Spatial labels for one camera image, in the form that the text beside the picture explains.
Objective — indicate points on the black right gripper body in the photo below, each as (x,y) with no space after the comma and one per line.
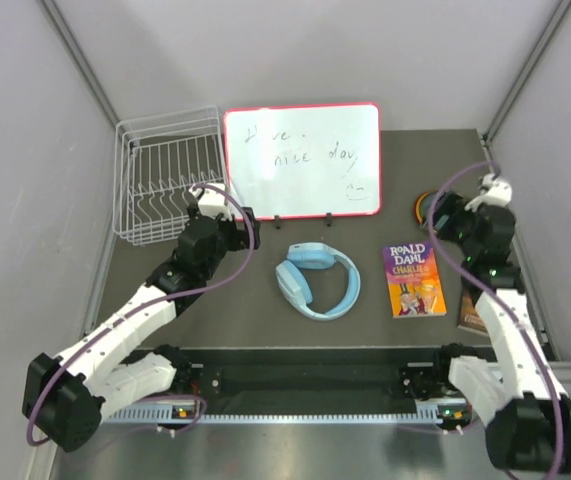
(459,224)

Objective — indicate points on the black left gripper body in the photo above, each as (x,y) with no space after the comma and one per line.
(230,239)

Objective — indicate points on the dark green plate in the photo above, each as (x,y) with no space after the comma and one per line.
(422,205)

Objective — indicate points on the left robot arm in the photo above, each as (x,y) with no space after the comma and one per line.
(69,395)

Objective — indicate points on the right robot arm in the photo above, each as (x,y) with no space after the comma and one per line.
(526,412)

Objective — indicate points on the light blue headphones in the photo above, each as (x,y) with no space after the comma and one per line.
(298,278)

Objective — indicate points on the purple Roald Dahl book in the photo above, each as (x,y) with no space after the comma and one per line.
(413,280)

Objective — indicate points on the dark brown book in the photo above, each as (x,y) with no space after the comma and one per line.
(468,318)

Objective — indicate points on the pink framed whiteboard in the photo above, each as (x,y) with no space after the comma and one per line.
(305,161)

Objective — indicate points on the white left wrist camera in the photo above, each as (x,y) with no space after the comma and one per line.
(210,202)

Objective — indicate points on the white wire dish rack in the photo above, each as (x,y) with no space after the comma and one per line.
(157,159)

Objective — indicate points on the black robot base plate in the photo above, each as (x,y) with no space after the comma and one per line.
(285,381)

